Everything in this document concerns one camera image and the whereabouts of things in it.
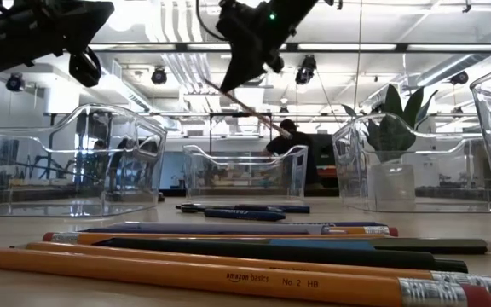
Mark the distant black frame rig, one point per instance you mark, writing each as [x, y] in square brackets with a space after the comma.
[241, 114]

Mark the blue eraser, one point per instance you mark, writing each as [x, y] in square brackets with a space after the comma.
[322, 244]

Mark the orange pencil with red eraser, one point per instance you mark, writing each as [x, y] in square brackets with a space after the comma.
[254, 112]
[143, 238]
[186, 275]
[356, 230]
[463, 281]

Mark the white and blue pen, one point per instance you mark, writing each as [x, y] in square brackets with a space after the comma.
[207, 229]

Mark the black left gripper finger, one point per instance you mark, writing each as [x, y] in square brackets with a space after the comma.
[88, 21]

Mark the dark blue crayon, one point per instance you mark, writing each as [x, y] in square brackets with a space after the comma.
[194, 207]

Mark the dark grey pencil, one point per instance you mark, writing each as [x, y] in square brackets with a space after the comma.
[441, 246]

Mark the person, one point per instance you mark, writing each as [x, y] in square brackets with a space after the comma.
[290, 143]

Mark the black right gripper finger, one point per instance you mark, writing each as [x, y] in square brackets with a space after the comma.
[245, 59]

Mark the black ceiling beam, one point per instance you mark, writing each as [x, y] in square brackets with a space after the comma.
[401, 48]

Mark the black pen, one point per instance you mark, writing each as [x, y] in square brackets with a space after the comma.
[271, 252]

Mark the dark blue pens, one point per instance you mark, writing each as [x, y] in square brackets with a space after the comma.
[245, 215]

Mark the snake plant in white pot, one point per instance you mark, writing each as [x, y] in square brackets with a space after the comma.
[392, 128]

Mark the small clear plastic bin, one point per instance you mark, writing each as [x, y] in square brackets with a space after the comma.
[245, 170]

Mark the black ceiling spotlight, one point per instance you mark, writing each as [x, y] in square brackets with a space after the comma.
[458, 77]
[159, 76]
[306, 68]
[14, 82]

